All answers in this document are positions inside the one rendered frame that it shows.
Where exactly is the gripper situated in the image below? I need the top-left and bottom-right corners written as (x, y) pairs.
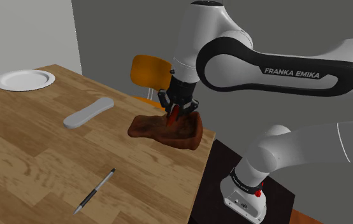
top-left (157, 75), bottom-right (200, 121)

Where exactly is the red pen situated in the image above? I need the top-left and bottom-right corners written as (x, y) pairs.
top-left (166, 104), bottom-right (180, 128)

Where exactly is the orange chair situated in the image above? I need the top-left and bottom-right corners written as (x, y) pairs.
top-left (129, 54), bottom-right (174, 111)

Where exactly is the dark robot stand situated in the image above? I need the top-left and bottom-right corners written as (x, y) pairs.
top-left (187, 139), bottom-right (296, 224)

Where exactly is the grey remote control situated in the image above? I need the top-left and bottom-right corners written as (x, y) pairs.
top-left (62, 97), bottom-right (115, 130)

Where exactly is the silver and black pen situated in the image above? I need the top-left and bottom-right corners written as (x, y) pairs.
top-left (72, 167), bottom-right (117, 216)

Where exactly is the wooden table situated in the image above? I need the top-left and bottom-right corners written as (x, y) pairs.
top-left (0, 64), bottom-right (217, 224)

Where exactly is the white plate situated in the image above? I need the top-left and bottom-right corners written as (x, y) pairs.
top-left (0, 69), bottom-right (56, 92)

